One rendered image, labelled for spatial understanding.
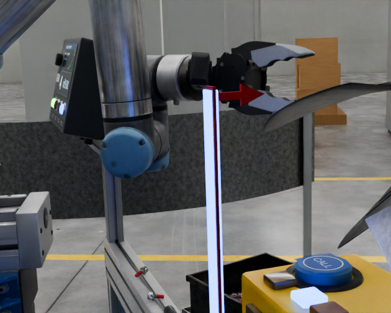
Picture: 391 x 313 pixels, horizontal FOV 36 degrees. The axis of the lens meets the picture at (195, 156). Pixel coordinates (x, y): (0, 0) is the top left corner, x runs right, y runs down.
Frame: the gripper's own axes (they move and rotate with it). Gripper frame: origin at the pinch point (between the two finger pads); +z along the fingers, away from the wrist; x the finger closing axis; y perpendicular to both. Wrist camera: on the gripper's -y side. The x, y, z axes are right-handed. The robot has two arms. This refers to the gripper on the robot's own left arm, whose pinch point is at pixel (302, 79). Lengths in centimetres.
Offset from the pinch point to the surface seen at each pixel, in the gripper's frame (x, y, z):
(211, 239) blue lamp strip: 18.9, -22.4, 0.2
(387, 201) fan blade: 17.5, 13.0, 9.2
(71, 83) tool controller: 1, 6, -51
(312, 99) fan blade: 3.0, -18.0, 9.2
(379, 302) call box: 16.2, -40.7, 24.1
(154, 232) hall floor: 90, 239, -205
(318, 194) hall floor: 71, 379, -148
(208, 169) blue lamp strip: 11.1, -23.2, -0.2
